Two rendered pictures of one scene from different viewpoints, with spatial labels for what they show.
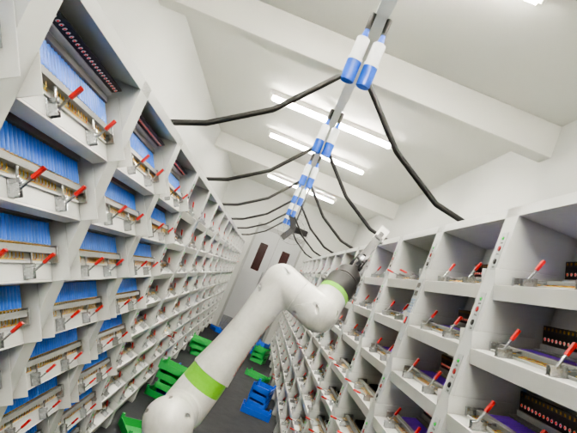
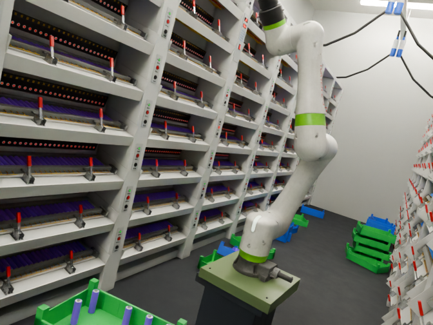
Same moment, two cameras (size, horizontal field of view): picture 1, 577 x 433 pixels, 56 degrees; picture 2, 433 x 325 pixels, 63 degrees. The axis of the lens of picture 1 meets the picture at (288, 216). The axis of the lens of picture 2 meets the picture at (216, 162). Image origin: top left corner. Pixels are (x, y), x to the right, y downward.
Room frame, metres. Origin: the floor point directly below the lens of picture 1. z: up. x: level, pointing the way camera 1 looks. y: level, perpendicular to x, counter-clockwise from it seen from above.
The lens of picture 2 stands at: (2.92, 0.39, 0.92)
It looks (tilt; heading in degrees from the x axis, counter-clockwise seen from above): 7 degrees down; 207
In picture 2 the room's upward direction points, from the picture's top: 14 degrees clockwise
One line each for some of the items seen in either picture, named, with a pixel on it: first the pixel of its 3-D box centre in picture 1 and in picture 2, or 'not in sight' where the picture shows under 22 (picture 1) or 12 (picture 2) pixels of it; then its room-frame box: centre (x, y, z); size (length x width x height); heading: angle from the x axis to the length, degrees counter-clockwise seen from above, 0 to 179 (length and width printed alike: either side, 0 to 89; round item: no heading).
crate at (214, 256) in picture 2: not in sight; (226, 267); (0.93, -0.37, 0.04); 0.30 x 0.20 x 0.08; 90
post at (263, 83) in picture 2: not in sight; (248, 128); (0.27, -0.75, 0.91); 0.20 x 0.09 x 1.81; 90
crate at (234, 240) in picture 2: not in sight; (252, 246); (0.37, -0.43, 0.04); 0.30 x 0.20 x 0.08; 66
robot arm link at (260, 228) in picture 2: not in sight; (259, 235); (1.49, -0.05, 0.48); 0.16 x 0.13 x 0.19; 175
